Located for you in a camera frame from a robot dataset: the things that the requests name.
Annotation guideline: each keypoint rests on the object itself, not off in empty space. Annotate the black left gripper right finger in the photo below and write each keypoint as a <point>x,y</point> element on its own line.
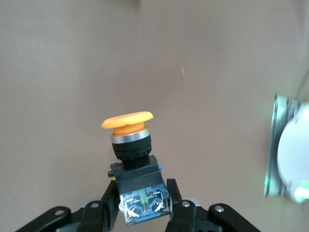
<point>190,215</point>

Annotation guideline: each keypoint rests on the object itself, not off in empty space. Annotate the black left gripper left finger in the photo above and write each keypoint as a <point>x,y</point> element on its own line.
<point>91,215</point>

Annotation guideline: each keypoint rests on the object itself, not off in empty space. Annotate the yellow push button switch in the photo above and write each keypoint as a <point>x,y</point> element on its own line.
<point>135,154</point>

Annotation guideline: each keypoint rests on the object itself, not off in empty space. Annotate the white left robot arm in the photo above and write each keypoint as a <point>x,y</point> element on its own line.
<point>294,157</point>

